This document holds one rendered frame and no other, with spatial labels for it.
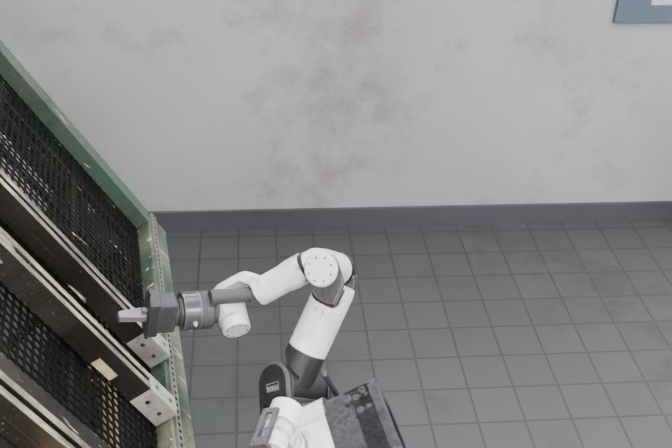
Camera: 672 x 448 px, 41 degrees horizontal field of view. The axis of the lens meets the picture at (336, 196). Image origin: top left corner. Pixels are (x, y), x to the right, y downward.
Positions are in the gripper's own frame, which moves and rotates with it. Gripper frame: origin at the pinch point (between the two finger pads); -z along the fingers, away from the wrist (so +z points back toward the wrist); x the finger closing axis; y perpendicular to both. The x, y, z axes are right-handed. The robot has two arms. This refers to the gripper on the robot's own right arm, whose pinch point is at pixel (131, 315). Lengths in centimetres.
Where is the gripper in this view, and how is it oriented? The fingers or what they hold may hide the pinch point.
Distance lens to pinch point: 204.9
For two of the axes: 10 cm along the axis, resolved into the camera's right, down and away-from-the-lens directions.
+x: 2.2, -8.2, -5.3
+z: 9.1, -0.3, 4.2
